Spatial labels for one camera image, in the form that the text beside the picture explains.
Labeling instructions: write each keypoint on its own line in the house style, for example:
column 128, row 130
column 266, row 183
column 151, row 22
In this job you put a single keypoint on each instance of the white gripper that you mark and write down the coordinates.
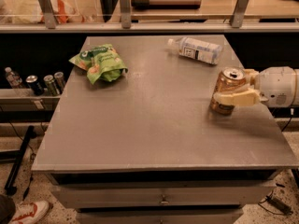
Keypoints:
column 274, row 86

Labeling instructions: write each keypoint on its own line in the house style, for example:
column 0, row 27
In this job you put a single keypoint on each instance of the orange soda can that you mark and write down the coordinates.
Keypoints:
column 229, row 79

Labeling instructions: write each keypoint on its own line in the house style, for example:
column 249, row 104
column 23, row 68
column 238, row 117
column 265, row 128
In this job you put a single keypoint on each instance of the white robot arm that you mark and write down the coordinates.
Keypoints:
column 296, row 86

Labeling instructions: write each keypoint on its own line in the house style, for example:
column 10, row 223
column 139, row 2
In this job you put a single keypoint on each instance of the green rice chip bag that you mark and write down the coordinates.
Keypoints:
column 101, row 63

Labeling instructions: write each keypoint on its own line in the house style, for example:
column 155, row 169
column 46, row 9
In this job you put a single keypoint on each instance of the silver can on shelf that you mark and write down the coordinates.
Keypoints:
column 59, row 77

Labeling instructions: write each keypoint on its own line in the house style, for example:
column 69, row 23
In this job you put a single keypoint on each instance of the green can on shelf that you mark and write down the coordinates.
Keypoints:
column 51, row 85

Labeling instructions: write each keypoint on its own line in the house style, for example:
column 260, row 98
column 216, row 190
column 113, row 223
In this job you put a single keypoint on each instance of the dark can on shelf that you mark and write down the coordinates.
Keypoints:
column 35, row 85

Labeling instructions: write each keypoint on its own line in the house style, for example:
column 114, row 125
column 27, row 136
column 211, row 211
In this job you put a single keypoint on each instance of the white orange plastic bag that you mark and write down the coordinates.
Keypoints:
column 65, row 11

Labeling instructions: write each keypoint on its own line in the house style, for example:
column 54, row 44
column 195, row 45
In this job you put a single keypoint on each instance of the clear plastic water bottle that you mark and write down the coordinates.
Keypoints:
column 196, row 49

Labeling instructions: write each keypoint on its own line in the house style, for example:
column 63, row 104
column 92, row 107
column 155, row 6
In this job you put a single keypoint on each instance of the upper cabinet drawer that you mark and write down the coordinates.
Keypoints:
column 236, row 192

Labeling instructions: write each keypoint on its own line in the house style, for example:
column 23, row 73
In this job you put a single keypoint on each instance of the cabinet drawer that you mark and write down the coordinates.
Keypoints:
column 236, row 192
column 172, row 216

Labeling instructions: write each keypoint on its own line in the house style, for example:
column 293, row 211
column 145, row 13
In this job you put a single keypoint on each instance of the black power adapter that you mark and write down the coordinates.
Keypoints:
column 280, row 205

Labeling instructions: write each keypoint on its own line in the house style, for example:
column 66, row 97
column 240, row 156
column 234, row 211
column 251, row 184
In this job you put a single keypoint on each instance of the lower cabinet drawer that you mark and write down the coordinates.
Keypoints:
column 172, row 216

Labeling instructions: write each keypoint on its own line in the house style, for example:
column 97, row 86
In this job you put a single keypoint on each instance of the small water bottle on shelf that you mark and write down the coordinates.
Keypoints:
column 14, row 79

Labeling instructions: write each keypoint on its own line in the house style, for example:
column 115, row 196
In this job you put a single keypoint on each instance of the white red sneaker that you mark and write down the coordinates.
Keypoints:
column 30, row 213

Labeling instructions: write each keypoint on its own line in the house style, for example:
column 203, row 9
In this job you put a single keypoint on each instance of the black stand leg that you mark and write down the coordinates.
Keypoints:
column 15, row 157

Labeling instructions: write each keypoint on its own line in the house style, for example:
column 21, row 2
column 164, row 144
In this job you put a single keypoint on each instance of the right metal bracket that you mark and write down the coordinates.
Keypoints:
column 237, row 17

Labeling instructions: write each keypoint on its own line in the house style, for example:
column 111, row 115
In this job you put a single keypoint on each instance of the metal bracket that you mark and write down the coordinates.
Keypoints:
column 48, row 14
column 237, row 17
column 125, row 7

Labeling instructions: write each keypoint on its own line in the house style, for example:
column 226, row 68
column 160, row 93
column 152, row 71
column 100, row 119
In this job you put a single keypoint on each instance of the middle metal bracket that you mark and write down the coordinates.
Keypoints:
column 125, row 7

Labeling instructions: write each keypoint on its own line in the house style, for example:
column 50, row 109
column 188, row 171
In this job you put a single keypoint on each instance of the left metal bracket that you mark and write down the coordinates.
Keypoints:
column 48, row 14

